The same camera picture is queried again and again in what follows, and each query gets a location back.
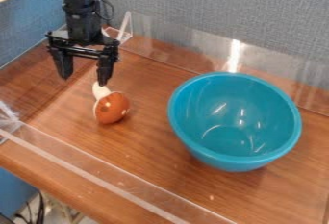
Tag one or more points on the clear acrylic barrier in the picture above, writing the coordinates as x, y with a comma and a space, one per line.
31, 86
98, 188
204, 52

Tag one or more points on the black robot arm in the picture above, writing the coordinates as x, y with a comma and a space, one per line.
83, 18

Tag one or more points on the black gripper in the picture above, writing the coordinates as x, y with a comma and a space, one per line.
101, 49

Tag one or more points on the clear acrylic left barrier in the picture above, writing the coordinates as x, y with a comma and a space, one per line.
31, 86

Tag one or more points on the clear acrylic front barrier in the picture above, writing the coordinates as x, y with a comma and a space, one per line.
98, 188

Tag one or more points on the blue plastic bowl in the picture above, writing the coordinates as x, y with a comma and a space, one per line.
234, 120

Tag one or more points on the brown and white toy mushroom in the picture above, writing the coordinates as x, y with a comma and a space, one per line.
111, 104

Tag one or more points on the clear acrylic back barrier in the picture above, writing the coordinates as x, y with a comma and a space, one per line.
204, 52

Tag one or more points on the clear acrylic corner bracket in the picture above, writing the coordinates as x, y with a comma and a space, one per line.
122, 33

